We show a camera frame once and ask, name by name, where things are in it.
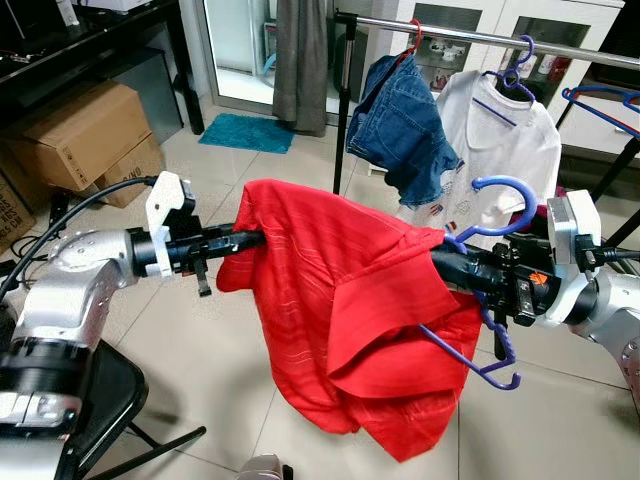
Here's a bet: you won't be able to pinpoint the steel rail black clothes rack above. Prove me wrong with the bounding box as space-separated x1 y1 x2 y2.
333 10 640 251

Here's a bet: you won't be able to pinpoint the blue plastic clothes hanger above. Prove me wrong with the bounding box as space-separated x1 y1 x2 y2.
560 85 640 138
418 175 541 393
470 35 541 128

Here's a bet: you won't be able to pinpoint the blue denim shorts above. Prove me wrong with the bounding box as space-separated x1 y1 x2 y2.
347 55 463 209

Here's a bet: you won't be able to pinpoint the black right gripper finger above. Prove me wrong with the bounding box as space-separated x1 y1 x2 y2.
431 245 492 274
439 265 492 294

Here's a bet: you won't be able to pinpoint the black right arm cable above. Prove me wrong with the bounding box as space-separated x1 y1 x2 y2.
585 246 640 267

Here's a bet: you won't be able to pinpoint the grey curtain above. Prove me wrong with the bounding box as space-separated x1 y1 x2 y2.
272 0 331 136

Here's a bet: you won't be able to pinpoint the large brown cardboard box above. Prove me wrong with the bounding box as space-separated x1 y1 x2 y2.
5 82 153 191

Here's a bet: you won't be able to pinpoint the silver robot leg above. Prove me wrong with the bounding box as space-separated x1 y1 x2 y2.
237 455 293 480

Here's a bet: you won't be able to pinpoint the white printed t-shirt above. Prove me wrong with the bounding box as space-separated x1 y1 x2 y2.
405 70 563 251

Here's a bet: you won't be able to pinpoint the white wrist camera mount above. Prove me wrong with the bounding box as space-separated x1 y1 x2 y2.
145 171 198 279
545 190 604 329

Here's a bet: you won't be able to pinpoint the flat printed cardboard box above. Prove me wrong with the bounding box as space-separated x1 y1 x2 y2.
0 150 39 253

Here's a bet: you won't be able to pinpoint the small printed cardboard box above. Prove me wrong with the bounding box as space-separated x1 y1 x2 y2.
95 135 166 209

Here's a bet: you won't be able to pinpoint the black shelf unit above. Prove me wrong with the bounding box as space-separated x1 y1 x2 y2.
0 0 206 136

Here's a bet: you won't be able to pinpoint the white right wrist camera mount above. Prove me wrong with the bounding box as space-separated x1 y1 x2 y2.
545 190 604 329

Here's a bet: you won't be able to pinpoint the red t-shirt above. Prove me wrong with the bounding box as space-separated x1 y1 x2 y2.
215 178 486 463

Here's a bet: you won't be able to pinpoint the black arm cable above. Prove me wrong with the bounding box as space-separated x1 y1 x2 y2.
585 246 640 267
0 176 161 301

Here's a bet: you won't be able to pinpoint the black folding chair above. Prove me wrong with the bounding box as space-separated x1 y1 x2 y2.
55 340 206 480

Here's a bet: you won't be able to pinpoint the glass sliding door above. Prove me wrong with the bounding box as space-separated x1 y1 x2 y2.
203 0 276 109

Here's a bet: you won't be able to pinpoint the white glass-door cabinet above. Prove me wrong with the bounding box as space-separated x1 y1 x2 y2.
360 0 640 156

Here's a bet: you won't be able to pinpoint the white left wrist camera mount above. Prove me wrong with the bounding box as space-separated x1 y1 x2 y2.
145 171 198 279

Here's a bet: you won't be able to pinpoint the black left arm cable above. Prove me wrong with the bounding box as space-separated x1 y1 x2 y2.
0 176 161 301

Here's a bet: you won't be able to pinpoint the teal floor mat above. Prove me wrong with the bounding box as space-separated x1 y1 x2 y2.
198 113 296 154

